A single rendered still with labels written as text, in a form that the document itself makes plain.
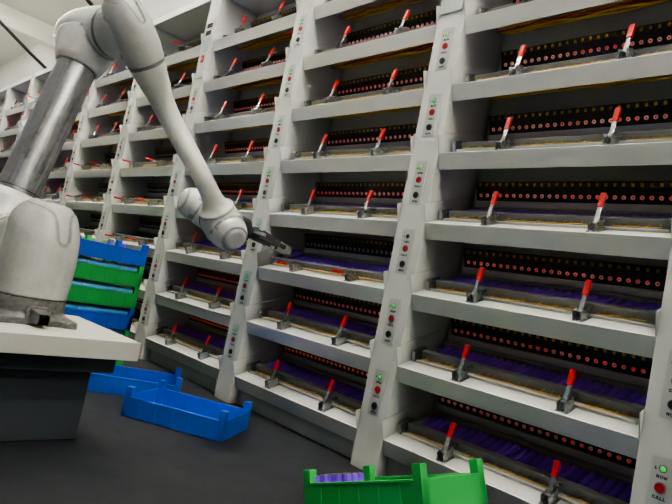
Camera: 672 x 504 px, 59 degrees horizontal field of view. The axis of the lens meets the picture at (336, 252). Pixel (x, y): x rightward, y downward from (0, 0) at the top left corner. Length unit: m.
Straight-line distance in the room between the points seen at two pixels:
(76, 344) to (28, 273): 0.20
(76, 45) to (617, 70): 1.32
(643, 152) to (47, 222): 1.28
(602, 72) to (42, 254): 1.30
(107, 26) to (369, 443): 1.27
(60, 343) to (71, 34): 0.83
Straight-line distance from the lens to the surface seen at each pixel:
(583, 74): 1.51
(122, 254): 2.25
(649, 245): 1.32
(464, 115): 1.74
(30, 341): 1.33
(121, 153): 3.39
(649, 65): 1.46
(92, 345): 1.38
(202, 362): 2.30
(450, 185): 1.68
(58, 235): 1.45
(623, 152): 1.40
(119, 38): 1.68
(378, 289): 1.66
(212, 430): 1.66
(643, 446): 1.29
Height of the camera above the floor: 0.43
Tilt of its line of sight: 4 degrees up
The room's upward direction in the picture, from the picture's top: 12 degrees clockwise
